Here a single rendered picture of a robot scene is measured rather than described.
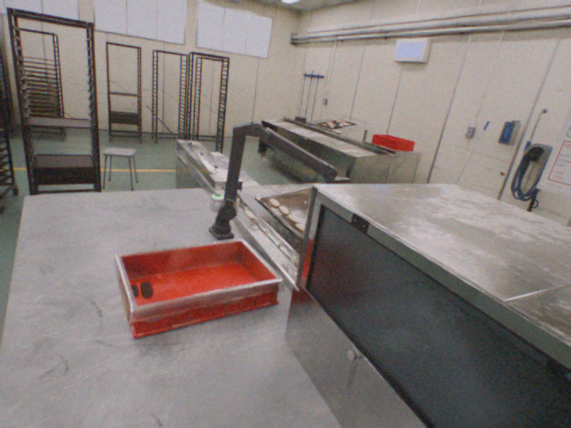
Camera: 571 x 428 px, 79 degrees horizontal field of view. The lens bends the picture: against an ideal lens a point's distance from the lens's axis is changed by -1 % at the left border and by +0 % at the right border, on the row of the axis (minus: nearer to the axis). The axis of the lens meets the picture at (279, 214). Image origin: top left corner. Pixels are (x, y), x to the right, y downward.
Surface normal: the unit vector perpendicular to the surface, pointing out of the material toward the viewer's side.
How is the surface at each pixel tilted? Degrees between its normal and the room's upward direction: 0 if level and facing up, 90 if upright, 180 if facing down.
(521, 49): 90
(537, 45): 90
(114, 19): 90
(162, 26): 90
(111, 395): 0
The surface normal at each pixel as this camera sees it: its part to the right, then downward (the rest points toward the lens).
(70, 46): 0.43, 0.38
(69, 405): 0.14, -0.92
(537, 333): -0.90, 0.04
